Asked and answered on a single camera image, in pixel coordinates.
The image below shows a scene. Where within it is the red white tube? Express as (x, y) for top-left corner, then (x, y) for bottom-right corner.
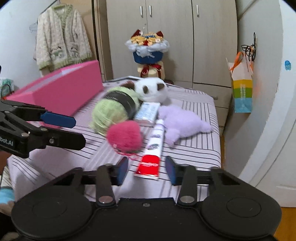
(134, 120), (165, 180)

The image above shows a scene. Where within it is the pink fluffy pompom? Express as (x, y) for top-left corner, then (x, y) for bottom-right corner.
(106, 120), (143, 153)

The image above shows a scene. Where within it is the striped white bedsheet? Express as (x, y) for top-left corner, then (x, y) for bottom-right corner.
(8, 77), (221, 199)

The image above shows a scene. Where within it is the pink storage box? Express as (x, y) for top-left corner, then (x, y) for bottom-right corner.
(7, 60), (103, 116)

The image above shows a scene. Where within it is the purple plush toy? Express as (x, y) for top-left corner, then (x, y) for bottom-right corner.
(158, 105), (213, 147)

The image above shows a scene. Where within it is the green yarn skein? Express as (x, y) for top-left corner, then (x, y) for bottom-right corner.
(90, 86), (140, 136)

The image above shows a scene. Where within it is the white blue tissue pack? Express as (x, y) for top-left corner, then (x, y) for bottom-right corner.
(133, 102), (161, 125)

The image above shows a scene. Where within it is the cream knitted cardigan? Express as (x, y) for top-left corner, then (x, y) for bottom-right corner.
(36, 4), (92, 71)

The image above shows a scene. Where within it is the white door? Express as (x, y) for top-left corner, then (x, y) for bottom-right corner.
(238, 0), (296, 208)

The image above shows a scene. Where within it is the white brown plush toy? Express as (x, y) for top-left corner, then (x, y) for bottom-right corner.
(121, 77), (168, 104)

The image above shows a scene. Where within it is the colourful paper gift bag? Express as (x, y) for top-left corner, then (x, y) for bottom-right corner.
(227, 52), (253, 113)

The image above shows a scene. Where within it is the coin flower bouquet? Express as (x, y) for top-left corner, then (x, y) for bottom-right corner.
(125, 30), (170, 80)

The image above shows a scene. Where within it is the beige wardrobe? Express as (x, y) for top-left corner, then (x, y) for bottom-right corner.
(96, 1), (237, 128)

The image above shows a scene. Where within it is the black cable bundle on hook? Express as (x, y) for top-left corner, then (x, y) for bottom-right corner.
(241, 32), (258, 62)

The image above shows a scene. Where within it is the blue wall sticker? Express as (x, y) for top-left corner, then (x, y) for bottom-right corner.
(285, 60), (292, 71)

